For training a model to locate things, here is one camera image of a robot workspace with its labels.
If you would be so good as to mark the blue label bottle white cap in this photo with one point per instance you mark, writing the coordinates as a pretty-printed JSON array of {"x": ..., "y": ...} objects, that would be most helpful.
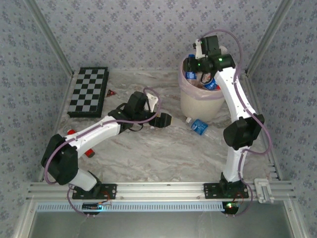
[{"x": 199, "y": 126}]

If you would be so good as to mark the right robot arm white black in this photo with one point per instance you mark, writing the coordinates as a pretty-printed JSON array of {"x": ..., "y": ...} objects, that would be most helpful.
[{"x": 232, "y": 99}]

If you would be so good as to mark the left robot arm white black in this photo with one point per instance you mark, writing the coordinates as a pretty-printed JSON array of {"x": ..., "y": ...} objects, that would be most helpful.
[{"x": 94, "y": 131}]

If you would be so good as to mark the red triangle sticker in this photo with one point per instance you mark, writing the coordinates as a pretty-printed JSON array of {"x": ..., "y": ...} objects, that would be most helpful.
[{"x": 111, "y": 93}]

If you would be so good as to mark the black grey chessboard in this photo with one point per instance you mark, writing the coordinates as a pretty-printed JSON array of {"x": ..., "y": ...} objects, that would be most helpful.
[{"x": 86, "y": 89}]

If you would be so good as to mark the red black tool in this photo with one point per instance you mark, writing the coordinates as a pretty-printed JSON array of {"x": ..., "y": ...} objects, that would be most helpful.
[{"x": 89, "y": 153}]

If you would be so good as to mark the right circuit board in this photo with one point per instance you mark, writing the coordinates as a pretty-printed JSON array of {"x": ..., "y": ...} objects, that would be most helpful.
[{"x": 230, "y": 205}]

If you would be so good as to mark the circuit board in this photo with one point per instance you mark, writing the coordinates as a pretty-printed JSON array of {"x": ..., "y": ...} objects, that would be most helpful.
[
  {"x": 230, "y": 205},
  {"x": 91, "y": 206}
]

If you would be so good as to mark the left circuit board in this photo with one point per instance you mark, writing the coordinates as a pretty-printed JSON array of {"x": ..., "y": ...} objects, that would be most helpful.
[{"x": 91, "y": 206}]

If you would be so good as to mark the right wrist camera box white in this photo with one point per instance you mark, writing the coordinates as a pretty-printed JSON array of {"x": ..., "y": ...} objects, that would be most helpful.
[{"x": 197, "y": 49}]

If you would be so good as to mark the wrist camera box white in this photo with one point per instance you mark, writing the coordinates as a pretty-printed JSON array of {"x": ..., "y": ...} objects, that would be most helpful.
[
  {"x": 152, "y": 100},
  {"x": 197, "y": 49}
]

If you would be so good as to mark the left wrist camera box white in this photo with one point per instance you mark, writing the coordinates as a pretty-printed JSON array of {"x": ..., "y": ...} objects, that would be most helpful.
[{"x": 152, "y": 100}]

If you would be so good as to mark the aluminium front rail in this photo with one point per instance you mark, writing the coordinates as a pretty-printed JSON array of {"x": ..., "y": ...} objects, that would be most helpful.
[{"x": 161, "y": 189}]

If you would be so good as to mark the right aluminium corner post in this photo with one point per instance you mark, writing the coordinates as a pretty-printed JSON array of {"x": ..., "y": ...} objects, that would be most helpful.
[{"x": 273, "y": 24}]

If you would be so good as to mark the aluminium corner post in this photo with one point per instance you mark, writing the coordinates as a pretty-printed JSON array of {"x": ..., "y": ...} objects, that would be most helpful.
[
  {"x": 273, "y": 24},
  {"x": 50, "y": 37}
]

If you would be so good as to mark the left aluminium side rail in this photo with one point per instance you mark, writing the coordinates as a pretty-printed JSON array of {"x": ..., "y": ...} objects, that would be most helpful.
[{"x": 64, "y": 99}]

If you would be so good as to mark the aluminium side rail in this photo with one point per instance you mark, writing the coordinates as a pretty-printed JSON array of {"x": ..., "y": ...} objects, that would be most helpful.
[
  {"x": 64, "y": 99},
  {"x": 273, "y": 168}
]

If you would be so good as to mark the right black mount plate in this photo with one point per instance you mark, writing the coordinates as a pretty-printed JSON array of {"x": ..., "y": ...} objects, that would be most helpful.
[{"x": 210, "y": 191}]

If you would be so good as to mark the black mount plate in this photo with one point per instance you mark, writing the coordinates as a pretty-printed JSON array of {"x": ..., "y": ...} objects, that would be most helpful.
[
  {"x": 111, "y": 191},
  {"x": 210, "y": 191}
]

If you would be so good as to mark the left black mount plate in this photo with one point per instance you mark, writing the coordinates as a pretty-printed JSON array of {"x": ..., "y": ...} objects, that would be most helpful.
[{"x": 111, "y": 191}]

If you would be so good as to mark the left aluminium corner post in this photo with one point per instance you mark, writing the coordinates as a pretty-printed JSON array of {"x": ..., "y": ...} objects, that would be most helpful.
[{"x": 50, "y": 37}]

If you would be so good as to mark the right aluminium side rail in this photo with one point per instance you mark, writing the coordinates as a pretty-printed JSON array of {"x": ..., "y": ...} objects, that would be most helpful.
[{"x": 273, "y": 168}]

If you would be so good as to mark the white plastic bracket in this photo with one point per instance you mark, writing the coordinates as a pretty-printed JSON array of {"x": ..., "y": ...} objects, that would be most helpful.
[{"x": 263, "y": 192}]

